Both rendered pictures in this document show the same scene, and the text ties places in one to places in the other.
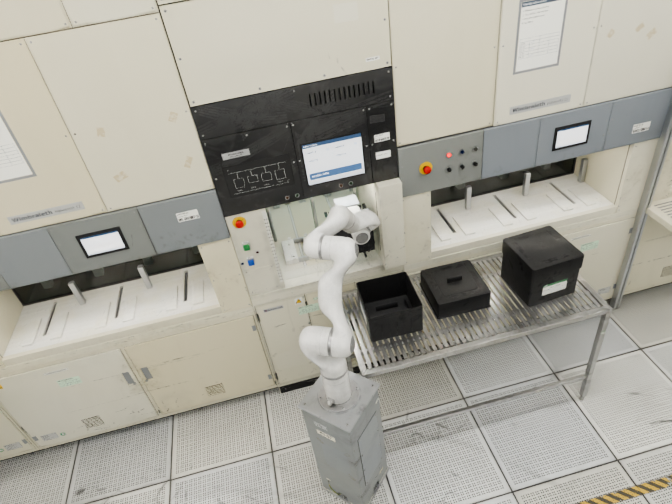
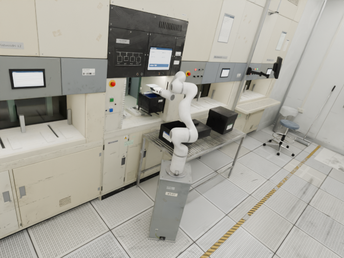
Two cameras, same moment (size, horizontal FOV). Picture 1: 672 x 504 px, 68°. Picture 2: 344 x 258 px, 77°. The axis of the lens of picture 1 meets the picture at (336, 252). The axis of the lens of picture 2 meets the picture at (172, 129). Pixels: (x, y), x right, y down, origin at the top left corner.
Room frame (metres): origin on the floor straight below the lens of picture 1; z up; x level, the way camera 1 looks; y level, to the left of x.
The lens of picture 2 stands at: (0.30, 1.22, 1.92)
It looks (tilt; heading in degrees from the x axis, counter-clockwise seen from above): 26 degrees down; 318
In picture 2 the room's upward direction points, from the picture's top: 11 degrees clockwise
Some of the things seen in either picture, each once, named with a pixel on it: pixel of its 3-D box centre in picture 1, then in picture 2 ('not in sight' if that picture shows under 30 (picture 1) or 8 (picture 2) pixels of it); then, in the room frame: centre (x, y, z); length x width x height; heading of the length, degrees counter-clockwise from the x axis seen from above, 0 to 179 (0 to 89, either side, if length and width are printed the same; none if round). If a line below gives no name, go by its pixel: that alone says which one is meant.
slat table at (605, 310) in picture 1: (462, 348); (192, 159); (1.88, -0.64, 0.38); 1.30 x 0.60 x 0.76; 97
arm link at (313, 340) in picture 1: (322, 350); (179, 141); (1.43, 0.12, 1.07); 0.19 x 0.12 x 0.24; 69
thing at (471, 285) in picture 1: (454, 285); (195, 127); (1.94, -0.60, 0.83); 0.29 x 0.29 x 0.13; 6
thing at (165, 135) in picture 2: (389, 305); (176, 134); (1.85, -0.23, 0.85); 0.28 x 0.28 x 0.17; 6
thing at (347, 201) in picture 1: (349, 226); (151, 99); (2.23, -0.10, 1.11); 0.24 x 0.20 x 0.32; 97
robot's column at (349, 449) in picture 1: (348, 440); (168, 202); (1.42, 0.09, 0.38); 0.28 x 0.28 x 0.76; 52
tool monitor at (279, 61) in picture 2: not in sight; (266, 67); (2.05, -1.93, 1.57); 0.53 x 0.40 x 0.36; 7
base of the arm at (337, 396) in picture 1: (336, 382); (178, 162); (1.42, 0.09, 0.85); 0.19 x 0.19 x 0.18
